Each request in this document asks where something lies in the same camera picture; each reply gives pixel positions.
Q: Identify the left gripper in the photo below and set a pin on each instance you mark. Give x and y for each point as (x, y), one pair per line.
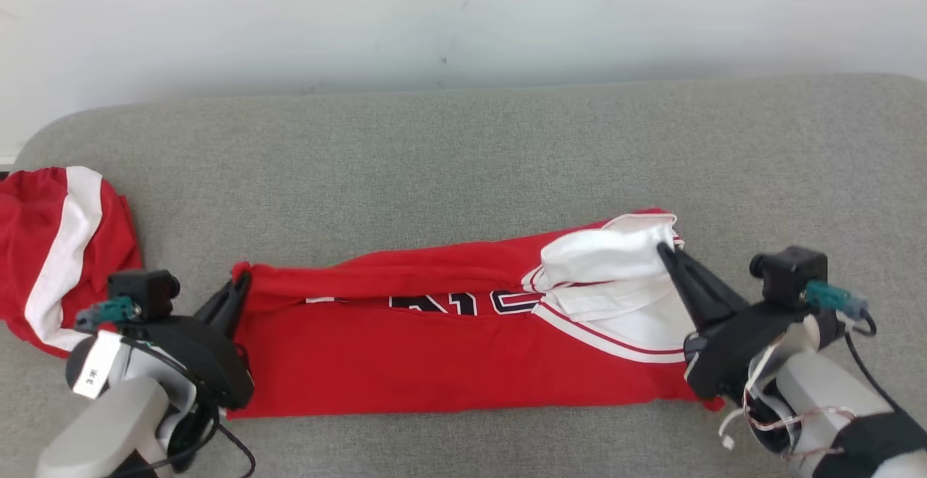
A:
(203, 362)

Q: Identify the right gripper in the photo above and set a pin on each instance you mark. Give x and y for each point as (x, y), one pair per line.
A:
(746, 347)

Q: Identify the red jersey with number 23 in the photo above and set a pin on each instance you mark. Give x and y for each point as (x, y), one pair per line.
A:
(405, 369)

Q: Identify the red shorts with white stripe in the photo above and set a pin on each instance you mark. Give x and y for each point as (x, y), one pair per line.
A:
(29, 246)

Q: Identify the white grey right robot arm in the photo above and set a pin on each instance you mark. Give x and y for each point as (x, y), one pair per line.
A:
(825, 391)

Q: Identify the grey fabric sofa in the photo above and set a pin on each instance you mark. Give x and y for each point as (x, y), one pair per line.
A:
(434, 174)

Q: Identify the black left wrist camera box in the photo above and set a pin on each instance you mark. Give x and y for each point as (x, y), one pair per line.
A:
(145, 293)

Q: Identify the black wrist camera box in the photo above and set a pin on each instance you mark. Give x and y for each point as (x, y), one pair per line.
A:
(789, 275)
(145, 293)

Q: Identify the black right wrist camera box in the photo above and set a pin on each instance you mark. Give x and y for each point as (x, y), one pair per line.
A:
(789, 275)

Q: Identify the teal left camera connector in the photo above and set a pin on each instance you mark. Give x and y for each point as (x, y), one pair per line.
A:
(108, 313)

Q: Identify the teal camera connector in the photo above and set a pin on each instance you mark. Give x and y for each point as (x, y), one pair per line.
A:
(108, 313)
(833, 297)

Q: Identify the teal right camera connector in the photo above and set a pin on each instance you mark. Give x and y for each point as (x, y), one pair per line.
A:
(833, 297)

